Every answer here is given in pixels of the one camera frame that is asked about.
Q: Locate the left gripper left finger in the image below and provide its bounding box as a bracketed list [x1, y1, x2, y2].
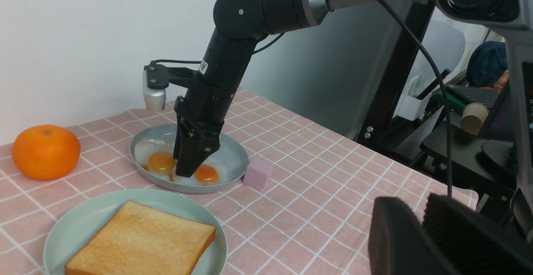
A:
[368, 197, 459, 275]

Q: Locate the pink cube block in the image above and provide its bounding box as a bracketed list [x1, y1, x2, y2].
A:
[242, 157, 274, 192]

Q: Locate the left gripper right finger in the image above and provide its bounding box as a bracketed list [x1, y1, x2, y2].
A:
[421, 193, 533, 275]

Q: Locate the toast slice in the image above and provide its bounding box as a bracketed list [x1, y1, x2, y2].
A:
[64, 200, 217, 275]

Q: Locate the black keyboard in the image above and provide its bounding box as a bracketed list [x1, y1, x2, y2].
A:
[445, 85, 499, 110]

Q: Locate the white pen holder box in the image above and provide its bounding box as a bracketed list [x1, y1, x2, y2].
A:
[393, 74, 435, 121]

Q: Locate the mint green centre plate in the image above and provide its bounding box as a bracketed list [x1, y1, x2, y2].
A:
[42, 189, 228, 275]

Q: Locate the black metal stand frame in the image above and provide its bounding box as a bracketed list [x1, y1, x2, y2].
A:
[356, 0, 435, 152]

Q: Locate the blue bag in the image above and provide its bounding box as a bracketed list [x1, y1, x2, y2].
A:
[466, 41, 508, 88]

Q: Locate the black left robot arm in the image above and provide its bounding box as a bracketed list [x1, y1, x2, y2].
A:
[368, 0, 532, 275]

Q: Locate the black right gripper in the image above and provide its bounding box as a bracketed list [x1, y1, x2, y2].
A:
[173, 29, 258, 178]

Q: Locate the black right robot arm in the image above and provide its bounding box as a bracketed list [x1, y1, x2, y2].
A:
[169, 0, 428, 178]

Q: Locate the orange mandarin fruit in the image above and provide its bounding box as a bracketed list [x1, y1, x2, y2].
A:
[11, 125, 81, 181]

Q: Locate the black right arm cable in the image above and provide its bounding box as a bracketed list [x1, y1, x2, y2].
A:
[150, 0, 454, 198]

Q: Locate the fried egg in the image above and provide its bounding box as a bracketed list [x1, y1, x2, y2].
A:
[169, 159, 230, 186]
[133, 140, 176, 176]

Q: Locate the grey egg plate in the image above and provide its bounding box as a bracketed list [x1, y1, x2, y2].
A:
[130, 123, 249, 194]

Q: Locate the paper cup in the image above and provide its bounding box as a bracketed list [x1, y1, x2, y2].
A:
[461, 102, 489, 136]

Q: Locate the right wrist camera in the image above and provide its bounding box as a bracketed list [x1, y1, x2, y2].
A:
[142, 59, 200, 112]

